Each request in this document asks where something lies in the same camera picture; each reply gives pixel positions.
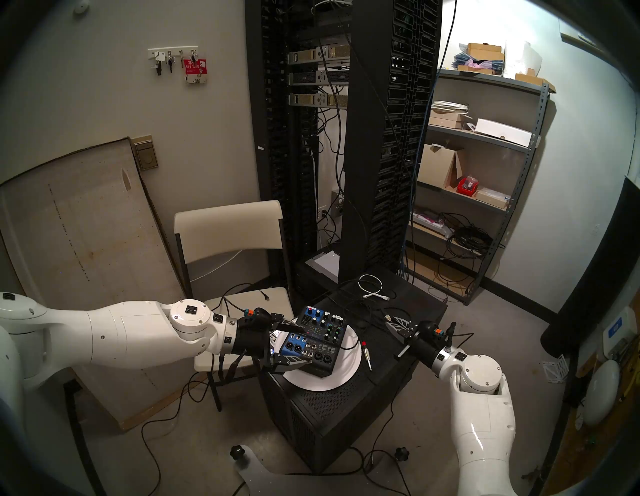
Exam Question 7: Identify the black aux cable red ring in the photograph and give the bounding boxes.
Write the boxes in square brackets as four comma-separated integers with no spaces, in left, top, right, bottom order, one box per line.
[330,282,416,372]

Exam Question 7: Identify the black equipment cabinet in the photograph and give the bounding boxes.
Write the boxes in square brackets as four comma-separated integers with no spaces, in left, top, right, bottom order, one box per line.
[257,264,449,474]

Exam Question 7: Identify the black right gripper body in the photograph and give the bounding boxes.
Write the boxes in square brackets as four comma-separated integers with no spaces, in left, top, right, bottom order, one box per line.
[396,320,452,368]

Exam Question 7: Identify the white oval device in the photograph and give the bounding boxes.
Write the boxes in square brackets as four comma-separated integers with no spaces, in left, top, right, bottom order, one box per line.
[581,359,622,427]

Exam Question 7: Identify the white round plate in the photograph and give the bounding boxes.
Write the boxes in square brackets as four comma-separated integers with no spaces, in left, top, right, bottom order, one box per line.
[269,325,362,393]

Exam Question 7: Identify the flat tan box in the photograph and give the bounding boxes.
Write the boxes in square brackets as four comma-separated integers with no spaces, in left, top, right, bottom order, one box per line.
[473,187,512,210]

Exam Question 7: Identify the white flat floor device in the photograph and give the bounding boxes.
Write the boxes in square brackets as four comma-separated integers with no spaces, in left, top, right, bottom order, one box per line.
[304,251,342,279]

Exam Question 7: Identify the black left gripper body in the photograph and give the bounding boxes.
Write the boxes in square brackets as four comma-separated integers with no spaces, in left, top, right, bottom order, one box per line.
[233,313,276,358]

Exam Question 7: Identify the white device blue label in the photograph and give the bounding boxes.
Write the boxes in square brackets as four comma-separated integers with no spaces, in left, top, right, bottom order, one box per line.
[601,306,639,362]

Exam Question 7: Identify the brown cardboard box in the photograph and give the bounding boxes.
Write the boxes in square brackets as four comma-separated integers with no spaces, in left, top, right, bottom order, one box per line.
[466,42,505,62]

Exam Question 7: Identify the pink plastic bag stack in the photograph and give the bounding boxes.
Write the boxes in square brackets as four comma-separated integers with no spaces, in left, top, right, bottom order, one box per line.
[452,52,505,76]

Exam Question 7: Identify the black floor cable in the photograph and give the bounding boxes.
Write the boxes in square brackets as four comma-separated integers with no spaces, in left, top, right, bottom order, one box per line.
[139,370,223,496]

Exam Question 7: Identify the silver rack mounted unit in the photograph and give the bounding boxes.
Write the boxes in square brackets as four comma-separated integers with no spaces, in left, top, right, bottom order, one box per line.
[288,69,350,87]
[287,44,352,66]
[287,92,349,109]

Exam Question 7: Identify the white paper bag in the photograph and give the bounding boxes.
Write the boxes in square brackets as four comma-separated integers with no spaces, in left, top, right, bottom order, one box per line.
[502,40,544,79]

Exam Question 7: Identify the black cable metal plug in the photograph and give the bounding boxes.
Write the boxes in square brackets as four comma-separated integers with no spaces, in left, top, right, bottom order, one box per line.
[220,283,273,313]

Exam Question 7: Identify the small open cardboard box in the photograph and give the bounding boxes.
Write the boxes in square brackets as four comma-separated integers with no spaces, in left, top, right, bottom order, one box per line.
[515,72,557,94]

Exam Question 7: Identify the cream folding chair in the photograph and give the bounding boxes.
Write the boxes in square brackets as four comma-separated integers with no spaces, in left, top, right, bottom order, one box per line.
[173,200,297,414]

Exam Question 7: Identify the black blue audio mixer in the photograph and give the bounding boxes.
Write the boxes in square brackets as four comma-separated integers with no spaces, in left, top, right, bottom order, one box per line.
[278,303,349,379]

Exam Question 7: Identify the large open cardboard box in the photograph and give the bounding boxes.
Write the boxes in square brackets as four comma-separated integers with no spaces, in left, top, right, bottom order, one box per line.
[417,143,467,190]

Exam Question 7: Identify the white key hook rack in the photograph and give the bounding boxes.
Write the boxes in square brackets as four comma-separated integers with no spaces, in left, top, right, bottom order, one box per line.
[147,46,199,62]

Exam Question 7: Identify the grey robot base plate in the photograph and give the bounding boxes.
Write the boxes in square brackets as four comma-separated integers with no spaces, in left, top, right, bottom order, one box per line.
[232,452,401,496]

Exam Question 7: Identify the white flat box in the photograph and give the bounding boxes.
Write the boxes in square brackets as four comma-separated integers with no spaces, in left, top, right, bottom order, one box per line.
[472,118,534,148]

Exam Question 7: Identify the white coiled usb cable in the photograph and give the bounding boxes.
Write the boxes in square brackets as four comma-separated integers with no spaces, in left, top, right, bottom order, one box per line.
[357,273,391,301]

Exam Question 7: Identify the white mesh bracket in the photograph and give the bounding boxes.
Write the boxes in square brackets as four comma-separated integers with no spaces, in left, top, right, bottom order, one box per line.
[540,354,571,385]

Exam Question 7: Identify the grey metal shelf unit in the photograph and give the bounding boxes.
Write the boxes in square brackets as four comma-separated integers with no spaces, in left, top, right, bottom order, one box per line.
[402,67,551,306]

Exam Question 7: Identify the tall black panel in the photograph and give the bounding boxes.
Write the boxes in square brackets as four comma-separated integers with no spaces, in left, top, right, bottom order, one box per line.
[540,175,640,360]

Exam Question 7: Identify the beige flat box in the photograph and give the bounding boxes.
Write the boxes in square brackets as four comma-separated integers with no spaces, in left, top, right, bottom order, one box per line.
[428,111,469,130]

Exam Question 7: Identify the pink white package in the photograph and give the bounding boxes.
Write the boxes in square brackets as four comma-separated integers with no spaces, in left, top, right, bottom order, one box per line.
[410,209,456,239]

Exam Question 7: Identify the beige wall switch plate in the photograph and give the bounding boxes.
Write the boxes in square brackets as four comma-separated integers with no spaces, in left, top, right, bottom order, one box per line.
[131,135,160,172]

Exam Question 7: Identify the white cable coil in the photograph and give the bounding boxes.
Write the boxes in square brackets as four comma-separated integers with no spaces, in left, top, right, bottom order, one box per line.
[431,100,471,116]

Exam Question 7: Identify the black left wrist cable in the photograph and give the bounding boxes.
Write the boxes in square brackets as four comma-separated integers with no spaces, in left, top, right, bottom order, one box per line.
[212,350,262,386]

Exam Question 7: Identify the black cable bundle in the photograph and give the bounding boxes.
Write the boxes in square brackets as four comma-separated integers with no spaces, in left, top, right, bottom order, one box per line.
[439,212,507,261]

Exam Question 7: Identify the black server rack column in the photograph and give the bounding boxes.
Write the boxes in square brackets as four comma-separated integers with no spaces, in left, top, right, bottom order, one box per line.
[244,0,321,281]
[338,0,444,286]

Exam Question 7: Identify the large beige leaning board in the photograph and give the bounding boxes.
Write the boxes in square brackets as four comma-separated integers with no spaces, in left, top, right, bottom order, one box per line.
[0,137,203,432]

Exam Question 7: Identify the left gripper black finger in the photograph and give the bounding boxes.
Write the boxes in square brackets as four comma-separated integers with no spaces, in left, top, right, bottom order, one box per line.
[269,351,314,375]
[269,312,307,333]

